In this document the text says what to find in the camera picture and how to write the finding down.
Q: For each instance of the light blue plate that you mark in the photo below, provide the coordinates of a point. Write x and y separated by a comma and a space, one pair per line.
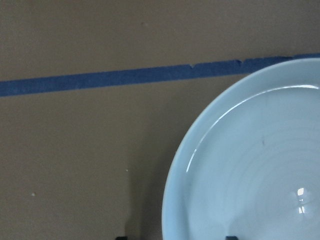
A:
249, 166

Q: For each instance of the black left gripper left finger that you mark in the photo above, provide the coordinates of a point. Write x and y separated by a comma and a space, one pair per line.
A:
121, 238

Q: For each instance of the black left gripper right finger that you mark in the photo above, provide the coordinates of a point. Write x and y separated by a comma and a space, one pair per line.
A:
231, 238

